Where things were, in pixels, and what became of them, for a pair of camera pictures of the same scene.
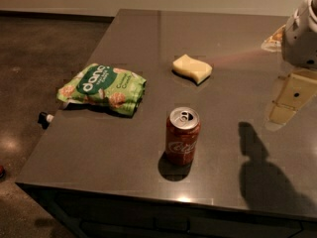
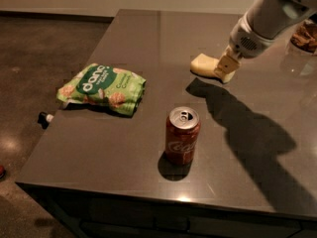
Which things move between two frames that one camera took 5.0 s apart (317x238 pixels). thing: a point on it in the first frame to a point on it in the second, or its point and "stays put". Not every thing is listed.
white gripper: (301, 39) to (245, 42)
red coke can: (182, 131) stays put
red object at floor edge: (2, 172) stays put
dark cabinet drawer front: (92, 214) stays put
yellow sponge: (197, 69) to (204, 64)
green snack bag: (115, 88) stays put
